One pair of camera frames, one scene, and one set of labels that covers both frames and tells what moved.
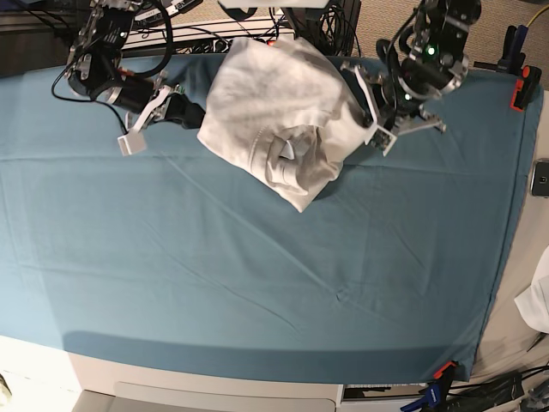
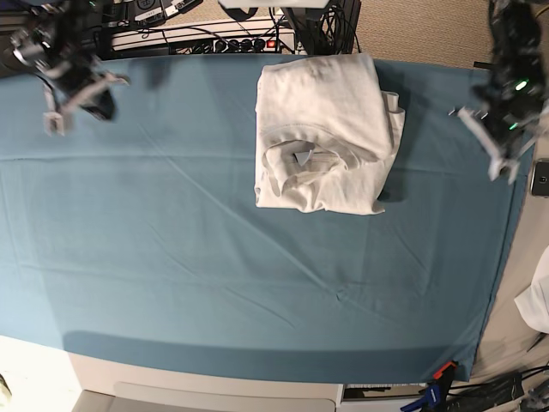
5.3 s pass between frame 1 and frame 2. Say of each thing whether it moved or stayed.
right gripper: moved
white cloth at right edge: stayed
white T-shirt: moved
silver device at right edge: stayed
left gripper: moved
